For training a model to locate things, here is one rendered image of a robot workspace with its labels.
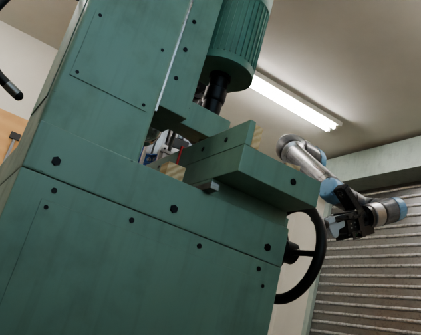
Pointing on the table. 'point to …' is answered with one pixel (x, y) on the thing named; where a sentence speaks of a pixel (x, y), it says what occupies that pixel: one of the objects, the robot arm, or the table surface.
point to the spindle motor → (237, 42)
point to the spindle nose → (216, 91)
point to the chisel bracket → (200, 124)
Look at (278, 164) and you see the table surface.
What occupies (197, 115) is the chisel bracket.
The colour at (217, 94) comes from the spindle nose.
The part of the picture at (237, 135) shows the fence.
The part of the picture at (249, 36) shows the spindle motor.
